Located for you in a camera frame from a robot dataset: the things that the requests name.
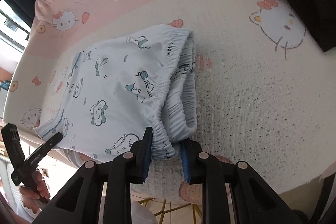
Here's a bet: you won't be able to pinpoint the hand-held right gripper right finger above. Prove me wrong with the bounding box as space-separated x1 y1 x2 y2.
181 139 297 224

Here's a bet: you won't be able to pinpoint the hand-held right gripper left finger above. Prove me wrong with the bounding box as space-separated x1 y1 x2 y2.
33 126 153 224

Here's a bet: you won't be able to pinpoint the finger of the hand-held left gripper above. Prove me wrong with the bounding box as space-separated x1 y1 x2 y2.
37 133 63 152

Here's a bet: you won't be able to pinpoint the light blue printed pants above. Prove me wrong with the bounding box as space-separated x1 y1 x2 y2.
35 24 198 164

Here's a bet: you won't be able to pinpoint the person's left forearm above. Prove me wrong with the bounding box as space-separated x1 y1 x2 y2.
14 194 42 223

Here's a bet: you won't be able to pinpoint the window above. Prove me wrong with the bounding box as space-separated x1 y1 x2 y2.
0 0 32 43

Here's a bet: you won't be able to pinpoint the person's left hand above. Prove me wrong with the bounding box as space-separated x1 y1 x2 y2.
20 170 51 203

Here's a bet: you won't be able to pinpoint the pink cat printed blanket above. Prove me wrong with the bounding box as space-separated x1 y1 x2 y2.
5 0 336 205

